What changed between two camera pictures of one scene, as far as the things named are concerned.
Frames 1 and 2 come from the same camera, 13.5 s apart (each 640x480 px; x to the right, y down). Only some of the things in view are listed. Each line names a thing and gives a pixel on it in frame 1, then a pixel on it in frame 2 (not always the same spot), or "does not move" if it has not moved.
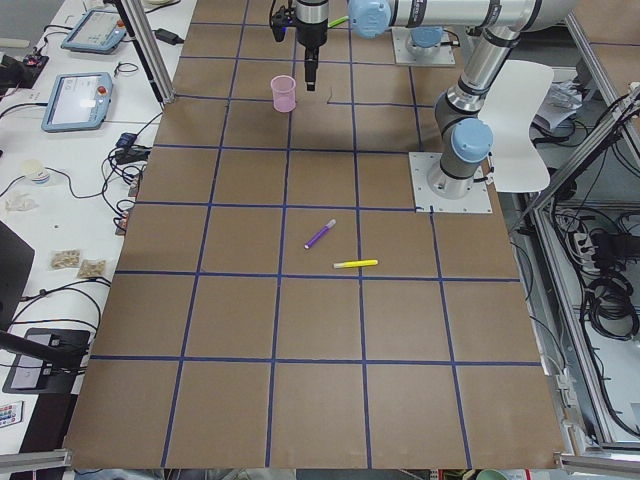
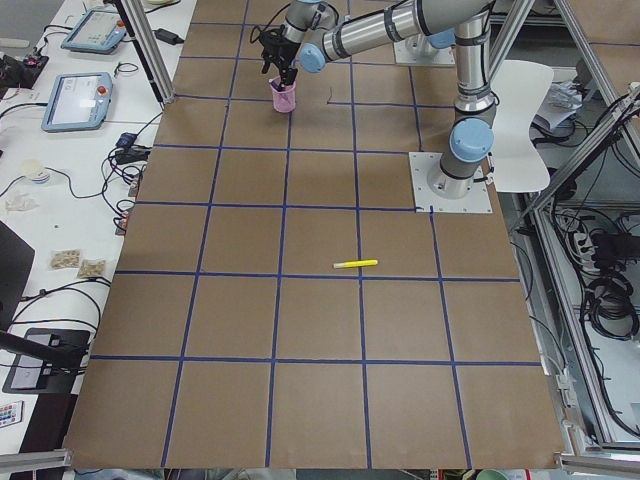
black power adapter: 168,37 does not move
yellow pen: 355,263 does not move
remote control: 11,413 does not move
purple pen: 321,232 -> 278,88
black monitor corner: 16,256 does not move
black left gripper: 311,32 -> 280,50
